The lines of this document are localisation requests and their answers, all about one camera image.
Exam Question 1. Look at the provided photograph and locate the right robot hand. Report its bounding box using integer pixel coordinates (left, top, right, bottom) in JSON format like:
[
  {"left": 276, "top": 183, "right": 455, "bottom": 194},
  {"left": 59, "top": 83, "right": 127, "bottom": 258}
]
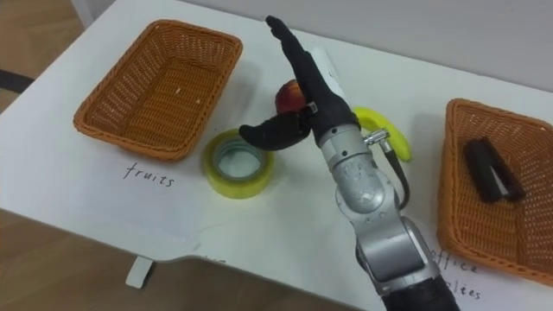
[{"left": 238, "top": 15, "right": 362, "bottom": 152}]

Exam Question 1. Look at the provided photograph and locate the red apple soft toy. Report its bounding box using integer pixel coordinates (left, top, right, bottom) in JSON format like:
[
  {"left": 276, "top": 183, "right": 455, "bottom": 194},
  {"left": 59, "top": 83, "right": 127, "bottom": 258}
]
[{"left": 275, "top": 79, "right": 308, "bottom": 116}]

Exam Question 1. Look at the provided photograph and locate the yellow banana soft toy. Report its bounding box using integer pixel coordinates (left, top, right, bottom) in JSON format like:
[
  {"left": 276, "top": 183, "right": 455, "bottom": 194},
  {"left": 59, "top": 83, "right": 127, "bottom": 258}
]
[{"left": 353, "top": 105, "right": 413, "bottom": 163}]

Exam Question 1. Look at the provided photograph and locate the yellow tape roll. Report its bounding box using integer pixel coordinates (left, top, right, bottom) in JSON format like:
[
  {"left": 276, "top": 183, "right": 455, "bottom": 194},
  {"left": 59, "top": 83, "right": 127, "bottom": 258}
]
[{"left": 200, "top": 128, "right": 276, "bottom": 200}]

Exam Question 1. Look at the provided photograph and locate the empty orange wicker basket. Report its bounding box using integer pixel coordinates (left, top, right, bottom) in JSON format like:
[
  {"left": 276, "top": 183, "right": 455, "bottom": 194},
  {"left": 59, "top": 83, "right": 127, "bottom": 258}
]
[{"left": 73, "top": 18, "right": 244, "bottom": 163}]

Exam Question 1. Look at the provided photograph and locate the white desk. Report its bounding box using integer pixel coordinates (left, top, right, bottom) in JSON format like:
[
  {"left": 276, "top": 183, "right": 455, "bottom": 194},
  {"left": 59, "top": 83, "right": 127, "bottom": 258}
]
[{"left": 0, "top": 0, "right": 553, "bottom": 311}]

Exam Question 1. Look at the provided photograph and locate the black stapler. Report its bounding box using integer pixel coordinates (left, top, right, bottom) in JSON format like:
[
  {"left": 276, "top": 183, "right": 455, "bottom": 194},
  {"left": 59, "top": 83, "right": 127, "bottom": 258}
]
[{"left": 462, "top": 136, "right": 527, "bottom": 204}]

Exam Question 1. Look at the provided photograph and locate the orange wicker basket with stapler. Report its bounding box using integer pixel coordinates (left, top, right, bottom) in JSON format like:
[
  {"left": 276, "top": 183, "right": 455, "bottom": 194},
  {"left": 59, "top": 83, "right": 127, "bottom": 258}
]
[{"left": 435, "top": 98, "right": 553, "bottom": 288}]

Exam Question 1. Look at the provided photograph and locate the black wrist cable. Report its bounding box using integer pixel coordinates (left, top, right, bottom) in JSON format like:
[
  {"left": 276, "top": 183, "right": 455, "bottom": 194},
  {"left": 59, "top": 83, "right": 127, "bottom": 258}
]
[{"left": 364, "top": 129, "right": 411, "bottom": 212}]

